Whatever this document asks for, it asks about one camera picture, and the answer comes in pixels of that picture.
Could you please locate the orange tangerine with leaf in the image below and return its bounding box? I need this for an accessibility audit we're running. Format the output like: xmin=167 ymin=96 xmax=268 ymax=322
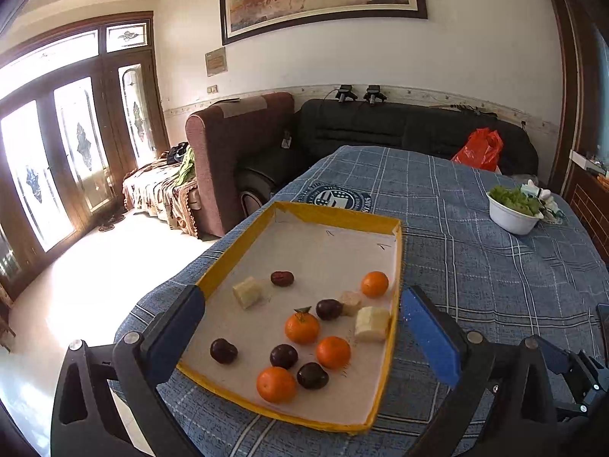
xmin=284 ymin=306 xmax=321 ymax=345

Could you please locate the dark cloth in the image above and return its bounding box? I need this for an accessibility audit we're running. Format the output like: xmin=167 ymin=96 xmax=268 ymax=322
xmin=159 ymin=142 xmax=188 ymax=165

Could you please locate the patterned blanket couch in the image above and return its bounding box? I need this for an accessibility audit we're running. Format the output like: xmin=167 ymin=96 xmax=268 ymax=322
xmin=122 ymin=159 xmax=201 ymax=236

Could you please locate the blue plaid tablecloth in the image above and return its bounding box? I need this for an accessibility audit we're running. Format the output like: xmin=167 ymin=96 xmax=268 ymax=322
xmin=107 ymin=145 xmax=609 ymax=457

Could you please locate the brown armchair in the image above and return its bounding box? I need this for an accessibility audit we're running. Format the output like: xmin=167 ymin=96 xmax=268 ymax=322
xmin=185 ymin=92 xmax=296 ymax=238

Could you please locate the pair of slippers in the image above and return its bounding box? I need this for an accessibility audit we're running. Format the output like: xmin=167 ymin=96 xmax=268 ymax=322
xmin=97 ymin=213 xmax=127 ymax=233

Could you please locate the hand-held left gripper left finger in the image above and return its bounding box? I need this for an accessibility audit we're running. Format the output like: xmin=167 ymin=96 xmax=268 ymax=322
xmin=50 ymin=284 xmax=206 ymax=457

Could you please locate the small wall plaque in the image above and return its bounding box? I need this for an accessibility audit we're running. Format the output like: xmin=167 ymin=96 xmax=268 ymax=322
xmin=205 ymin=48 xmax=228 ymax=77

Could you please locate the white box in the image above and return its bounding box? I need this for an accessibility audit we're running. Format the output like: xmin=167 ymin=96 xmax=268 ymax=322
xmin=569 ymin=150 xmax=607 ymax=172

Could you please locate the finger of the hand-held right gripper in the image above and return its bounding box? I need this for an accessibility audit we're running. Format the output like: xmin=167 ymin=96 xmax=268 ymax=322
xmin=537 ymin=337 xmax=609 ymax=422

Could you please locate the white plastic bowl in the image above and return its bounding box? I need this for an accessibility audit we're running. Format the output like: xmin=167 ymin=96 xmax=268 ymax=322
xmin=486 ymin=192 xmax=544 ymax=236

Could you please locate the red plastic bag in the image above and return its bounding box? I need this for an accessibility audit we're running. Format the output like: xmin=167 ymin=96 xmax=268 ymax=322
xmin=450 ymin=128 xmax=504 ymax=172

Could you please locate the wooden glass door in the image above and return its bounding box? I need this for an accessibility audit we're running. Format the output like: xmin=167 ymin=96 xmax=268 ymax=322
xmin=0 ymin=11 xmax=169 ymax=291

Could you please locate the black leather sofa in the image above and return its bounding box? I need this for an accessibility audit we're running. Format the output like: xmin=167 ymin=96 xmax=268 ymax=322
xmin=236 ymin=98 xmax=540 ymax=215

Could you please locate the white plastic object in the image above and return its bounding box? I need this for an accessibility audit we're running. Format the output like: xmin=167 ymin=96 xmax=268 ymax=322
xmin=521 ymin=178 xmax=564 ymax=222

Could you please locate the large peeled sugarcane piece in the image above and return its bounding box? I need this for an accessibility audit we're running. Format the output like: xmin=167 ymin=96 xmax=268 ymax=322
xmin=354 ymin=306 xmax=392 ymax=342

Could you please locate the green lettuce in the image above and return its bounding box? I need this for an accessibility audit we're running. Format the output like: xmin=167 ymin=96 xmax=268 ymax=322
xmin=489 ymin=185 xmax=543 ymax=217

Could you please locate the dark purple plum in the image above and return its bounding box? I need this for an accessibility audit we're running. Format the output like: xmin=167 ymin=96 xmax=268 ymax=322
xmin=269 ymin=344 xmax=300 ymax=370
xmin=297 ymin=362 xmax=329 ymax=390
xmin=210 ymin=338 xmax=239 ymax=365
xmin=316 ymin=298 xmax=344 ymax=321

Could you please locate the yellow-rimmed cardboard tray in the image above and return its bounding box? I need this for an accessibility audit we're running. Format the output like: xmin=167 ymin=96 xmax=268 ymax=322
xmin=177 ymin=201 xmax=403 ymax=435

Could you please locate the wooden cabinet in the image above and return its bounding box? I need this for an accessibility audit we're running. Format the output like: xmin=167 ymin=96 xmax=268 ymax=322
xmin=561 ymin=150 xmax=609 ymax=262

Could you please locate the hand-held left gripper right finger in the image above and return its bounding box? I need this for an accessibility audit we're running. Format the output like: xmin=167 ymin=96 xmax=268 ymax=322
xmin=400 ymin=286 xmax=558 ymax=457

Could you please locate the small peeled sugarcane piece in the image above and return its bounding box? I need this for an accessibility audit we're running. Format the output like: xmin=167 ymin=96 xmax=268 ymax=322
xmin=339 ymin=291 xmax=363 ymax=317

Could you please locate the green cloth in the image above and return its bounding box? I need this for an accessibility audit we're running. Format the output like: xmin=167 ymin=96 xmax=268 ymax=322
xmin=177 ymin=145 xmax=196 ymax=189

